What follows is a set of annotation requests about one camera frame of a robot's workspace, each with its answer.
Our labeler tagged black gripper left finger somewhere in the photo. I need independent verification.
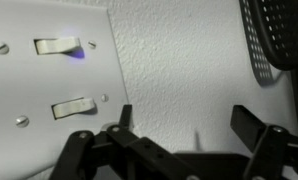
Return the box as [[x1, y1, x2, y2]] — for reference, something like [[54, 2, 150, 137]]
[[48, 103, 197, 180]]

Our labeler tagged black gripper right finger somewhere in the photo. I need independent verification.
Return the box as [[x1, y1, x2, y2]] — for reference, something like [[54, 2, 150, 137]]
[[230, 104, 298, 180]]

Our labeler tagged black mesh basket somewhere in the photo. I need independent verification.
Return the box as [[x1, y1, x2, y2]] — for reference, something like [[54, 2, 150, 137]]
[[238, 0, 298, 138]]

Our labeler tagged white toggle switch lever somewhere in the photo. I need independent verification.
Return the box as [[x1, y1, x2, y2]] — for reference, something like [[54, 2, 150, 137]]
[[33, 36, 82, 56], [51, 96, 97, 121]]

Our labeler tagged white double switch wall plate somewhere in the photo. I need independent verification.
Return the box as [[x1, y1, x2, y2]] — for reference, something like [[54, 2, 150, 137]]
[[0, 0, 131, 180]]

